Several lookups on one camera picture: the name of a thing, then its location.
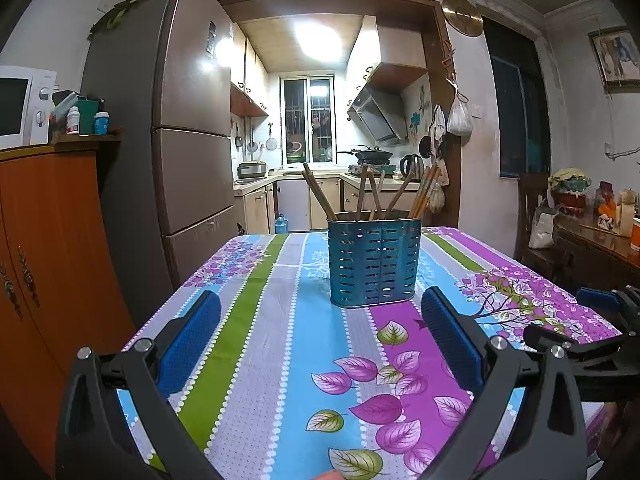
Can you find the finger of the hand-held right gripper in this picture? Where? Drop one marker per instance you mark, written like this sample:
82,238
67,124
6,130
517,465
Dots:
600,299
542,336

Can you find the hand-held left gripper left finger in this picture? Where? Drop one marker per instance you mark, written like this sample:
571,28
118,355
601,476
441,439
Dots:
192,340

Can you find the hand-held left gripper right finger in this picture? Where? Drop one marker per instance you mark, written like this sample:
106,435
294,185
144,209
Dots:
450,345

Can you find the blue metal utensil holder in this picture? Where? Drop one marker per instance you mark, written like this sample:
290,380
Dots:
372,260

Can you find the bunch of wooden chopsticks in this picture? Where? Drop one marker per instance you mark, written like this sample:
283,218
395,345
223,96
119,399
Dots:
424,194

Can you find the person's left hand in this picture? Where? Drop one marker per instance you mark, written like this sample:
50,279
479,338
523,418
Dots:
325,476

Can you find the dark wooden side table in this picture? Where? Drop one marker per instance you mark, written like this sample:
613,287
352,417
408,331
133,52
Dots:
595,250

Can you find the orange cup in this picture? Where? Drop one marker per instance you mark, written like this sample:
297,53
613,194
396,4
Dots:
636,235

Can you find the white tote bag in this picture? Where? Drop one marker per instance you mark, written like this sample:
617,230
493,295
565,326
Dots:
542,230

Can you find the glass jar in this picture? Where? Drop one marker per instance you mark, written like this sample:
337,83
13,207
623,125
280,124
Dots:
605,195

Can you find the floral striped tablecloth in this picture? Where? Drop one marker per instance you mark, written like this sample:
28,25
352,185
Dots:
300,335

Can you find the cloth covered red basket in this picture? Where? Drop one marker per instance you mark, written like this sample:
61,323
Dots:
570,187

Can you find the dark wooden chair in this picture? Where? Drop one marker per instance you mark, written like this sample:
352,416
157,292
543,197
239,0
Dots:
530,190

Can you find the blue water jug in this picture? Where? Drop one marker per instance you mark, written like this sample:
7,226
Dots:
281,224

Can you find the orange wooden cabinet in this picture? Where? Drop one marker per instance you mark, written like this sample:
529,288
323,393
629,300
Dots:
60,235

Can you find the cream kitchen base cabinets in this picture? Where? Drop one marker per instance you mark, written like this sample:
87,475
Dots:
295,200

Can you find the steel electric kettle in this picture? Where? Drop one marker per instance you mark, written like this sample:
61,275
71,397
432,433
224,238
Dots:
412,165

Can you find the gas stove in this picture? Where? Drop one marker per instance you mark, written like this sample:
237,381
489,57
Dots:
385,166

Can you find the black wok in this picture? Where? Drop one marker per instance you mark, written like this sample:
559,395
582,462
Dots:
370,154

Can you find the dark curtained window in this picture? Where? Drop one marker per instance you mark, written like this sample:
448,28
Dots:
515,110

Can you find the hanging round strainer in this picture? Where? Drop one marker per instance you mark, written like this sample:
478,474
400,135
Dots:
271,144

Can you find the hanging cloth bundle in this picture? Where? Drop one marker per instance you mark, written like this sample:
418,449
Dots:
439,120

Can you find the white hanging plastic bag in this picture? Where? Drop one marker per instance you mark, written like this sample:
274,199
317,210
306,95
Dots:
459,117

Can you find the blue lidded jar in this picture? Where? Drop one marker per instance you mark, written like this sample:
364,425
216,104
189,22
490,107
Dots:
101,125

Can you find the steel range hood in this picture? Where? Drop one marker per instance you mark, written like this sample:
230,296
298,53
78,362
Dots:
377,115

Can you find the green plastic container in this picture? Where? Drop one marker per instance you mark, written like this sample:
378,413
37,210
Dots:
87,115

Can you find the white pill bottle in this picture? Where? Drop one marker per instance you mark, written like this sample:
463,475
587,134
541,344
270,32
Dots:
73,121

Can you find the barred kitchen window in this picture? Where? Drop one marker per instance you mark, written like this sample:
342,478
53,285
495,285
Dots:
300,110

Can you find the grey refrigerator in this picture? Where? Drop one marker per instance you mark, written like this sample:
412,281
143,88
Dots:
190,85

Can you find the white microwave oven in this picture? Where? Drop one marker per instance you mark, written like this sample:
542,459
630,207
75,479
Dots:
42,110

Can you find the wooden cabinet above hood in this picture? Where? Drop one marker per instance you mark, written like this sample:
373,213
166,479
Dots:
400,45

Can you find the square ceiling light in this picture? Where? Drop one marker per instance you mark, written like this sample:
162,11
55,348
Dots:
317,37

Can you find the white wall switch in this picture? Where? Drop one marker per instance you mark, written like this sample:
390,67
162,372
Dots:
476,110

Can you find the framed wall picture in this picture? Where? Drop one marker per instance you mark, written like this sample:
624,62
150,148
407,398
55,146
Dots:
617,57

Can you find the cream wall cabinets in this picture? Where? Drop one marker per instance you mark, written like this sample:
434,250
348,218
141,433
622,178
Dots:
250,75

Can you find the round brass wall clock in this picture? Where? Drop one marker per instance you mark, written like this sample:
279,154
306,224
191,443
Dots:
462,15

